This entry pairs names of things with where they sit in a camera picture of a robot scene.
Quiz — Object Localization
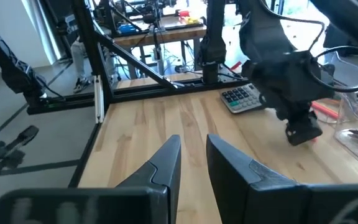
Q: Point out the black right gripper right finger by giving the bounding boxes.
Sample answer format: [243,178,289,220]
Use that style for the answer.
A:
[206,133,306,224]

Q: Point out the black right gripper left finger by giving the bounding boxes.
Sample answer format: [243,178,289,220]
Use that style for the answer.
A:
[116,134,182,224]

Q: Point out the pink pencil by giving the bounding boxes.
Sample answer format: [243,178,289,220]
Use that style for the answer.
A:
[311,101,341,121]

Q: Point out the grey desk calculator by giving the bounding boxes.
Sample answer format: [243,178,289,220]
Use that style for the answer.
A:
[219,83,265,114]

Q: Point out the small yellow object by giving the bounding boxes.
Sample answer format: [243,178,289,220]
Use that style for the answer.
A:
[183,16,200,26]

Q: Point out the wooden background table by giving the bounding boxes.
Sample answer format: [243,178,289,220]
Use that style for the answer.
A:
[112,14,208,80]

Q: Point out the person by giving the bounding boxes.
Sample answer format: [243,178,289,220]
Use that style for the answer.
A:
[71,35,118,94]

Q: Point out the blue box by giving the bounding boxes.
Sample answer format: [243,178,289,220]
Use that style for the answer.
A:
[117,24,139,35]

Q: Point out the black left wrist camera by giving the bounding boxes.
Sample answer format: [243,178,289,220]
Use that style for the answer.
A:
[285,116,323,146]

